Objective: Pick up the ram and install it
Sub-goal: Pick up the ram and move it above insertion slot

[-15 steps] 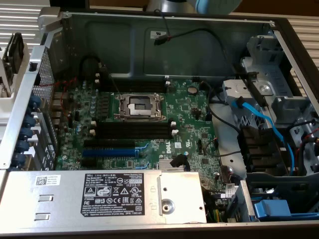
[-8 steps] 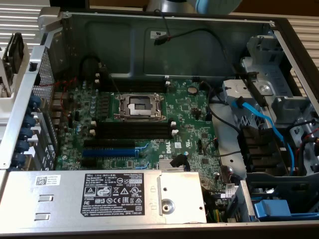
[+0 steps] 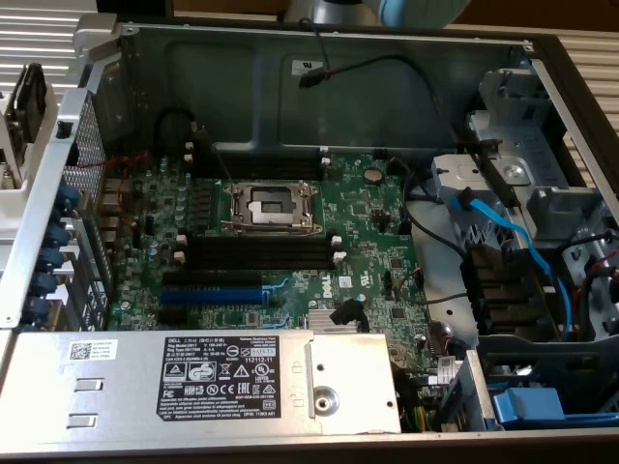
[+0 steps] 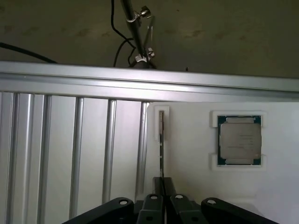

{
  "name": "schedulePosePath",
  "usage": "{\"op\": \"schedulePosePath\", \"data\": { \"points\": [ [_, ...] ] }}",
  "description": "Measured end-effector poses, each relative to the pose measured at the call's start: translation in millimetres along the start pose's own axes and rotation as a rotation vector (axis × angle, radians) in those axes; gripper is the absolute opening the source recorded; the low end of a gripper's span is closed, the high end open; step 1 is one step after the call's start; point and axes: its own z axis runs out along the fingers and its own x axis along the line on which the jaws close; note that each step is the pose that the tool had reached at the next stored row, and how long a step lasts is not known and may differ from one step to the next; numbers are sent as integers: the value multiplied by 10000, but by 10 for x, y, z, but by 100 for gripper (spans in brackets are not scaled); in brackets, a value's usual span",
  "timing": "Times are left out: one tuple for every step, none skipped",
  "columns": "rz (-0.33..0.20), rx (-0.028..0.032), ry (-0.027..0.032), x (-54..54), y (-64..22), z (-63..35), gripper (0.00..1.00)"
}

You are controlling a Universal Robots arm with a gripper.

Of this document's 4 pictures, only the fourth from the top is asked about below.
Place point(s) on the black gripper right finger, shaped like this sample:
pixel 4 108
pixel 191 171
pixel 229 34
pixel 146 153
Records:
pixel 184 210

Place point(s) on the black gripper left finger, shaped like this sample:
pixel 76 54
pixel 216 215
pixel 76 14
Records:
pixel 149 210

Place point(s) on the white parts rack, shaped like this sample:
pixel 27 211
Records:
pixel 191 151

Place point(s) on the silver CPU chip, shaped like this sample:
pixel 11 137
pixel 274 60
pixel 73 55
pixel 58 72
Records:
pixel 240 140

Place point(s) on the black tripod stand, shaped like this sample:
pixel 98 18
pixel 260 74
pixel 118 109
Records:
pixel 135 35

